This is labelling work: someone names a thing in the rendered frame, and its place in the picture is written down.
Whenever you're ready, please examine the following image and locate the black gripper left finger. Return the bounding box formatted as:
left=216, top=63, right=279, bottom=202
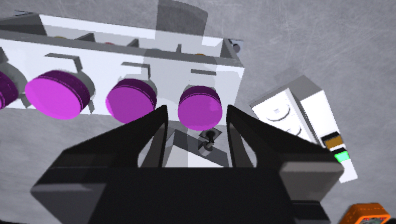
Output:
left=49, top=105, right=168, bottom=168

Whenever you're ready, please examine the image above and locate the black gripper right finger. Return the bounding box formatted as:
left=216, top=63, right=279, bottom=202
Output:
left=226, top=105, right=345, bottom=203

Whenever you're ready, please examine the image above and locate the white tray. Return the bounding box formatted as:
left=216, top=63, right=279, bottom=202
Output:
left=250, top=75, right=357, bottom=182

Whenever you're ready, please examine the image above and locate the white button housing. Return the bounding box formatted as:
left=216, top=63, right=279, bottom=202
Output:
left=162, top=127, right=229, bottom=167

